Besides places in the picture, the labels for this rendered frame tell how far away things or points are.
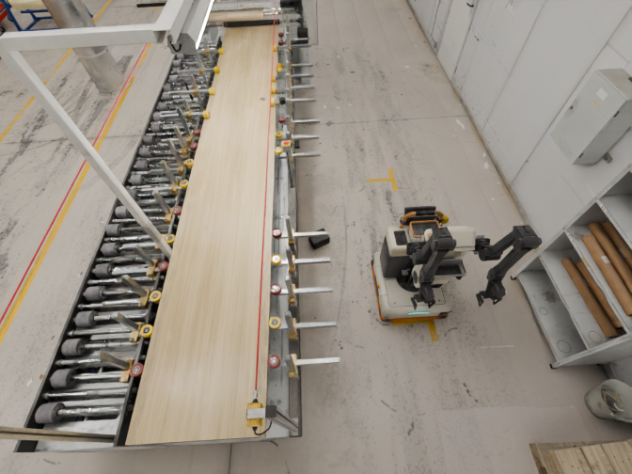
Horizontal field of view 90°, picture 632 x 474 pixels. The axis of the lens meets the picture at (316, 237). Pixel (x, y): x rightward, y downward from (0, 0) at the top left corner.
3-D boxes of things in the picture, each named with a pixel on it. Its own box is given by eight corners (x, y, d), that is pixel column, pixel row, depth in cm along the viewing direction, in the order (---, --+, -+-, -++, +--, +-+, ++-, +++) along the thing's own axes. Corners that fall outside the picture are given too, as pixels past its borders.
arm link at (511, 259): (539, 234, 161) (517, 235, 161) (544, 244, 158) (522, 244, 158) (500, 272, 197) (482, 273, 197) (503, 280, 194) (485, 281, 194)
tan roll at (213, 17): (299, 15, 467) (298, 5, 457) (299, 18, 460) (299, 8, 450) (203, 21, 466) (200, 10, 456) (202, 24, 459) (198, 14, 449)
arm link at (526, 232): (535, 219, 163) (515, 221, 163) (544, 244, 157) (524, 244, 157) (492, 250, 204) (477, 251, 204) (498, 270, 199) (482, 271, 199)
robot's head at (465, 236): (434, 227, 206) (442, 229, 191) (466, 225, 206) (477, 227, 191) (434, 248, 208) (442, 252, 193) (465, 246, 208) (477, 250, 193)
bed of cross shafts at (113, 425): (234, 89, 538) (220, 36, 468) (174, 447, 250) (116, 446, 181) (199, 91, 537) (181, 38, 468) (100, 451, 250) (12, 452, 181)
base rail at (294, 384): (292, 47, 487) (292, 39, 478) (302, 436, 199) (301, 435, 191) (288, 47, 487) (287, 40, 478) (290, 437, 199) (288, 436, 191)
